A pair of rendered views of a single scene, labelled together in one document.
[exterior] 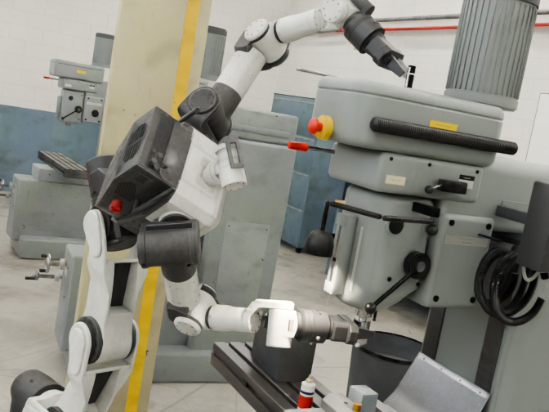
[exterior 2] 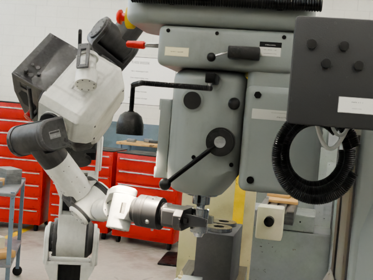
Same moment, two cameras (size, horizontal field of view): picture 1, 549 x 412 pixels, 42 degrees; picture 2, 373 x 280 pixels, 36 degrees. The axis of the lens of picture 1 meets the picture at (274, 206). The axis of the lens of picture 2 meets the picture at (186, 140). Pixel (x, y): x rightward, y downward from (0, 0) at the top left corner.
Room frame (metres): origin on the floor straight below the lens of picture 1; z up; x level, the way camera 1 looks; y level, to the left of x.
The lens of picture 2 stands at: (0.66, -1.17, 1.53)
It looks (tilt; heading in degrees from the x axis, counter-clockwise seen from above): 3 degrees down; 38
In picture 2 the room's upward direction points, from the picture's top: 5 degrees clockwise
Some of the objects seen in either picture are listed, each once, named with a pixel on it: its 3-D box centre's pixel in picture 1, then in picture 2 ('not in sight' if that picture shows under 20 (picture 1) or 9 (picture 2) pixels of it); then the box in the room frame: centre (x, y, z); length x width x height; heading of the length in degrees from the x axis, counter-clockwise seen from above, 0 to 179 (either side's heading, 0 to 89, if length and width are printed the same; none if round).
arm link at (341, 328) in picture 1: (328, 328); (167, 215); (1.86, -0.20, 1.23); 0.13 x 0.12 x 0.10; 17
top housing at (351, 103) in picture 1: (406, 122); (223, 3); (1.90, -0.30, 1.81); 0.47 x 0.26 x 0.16; 118
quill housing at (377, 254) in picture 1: (378, 247); (208, 133); (1.89, -0.29, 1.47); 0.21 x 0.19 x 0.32; 28
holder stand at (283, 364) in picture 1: (284, 339); (218, 252); (2.27, -0.11, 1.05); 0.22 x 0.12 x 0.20; 25
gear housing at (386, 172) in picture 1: (404, 172); (229, 54); (1.91, -0.33, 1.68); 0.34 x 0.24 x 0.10; 118
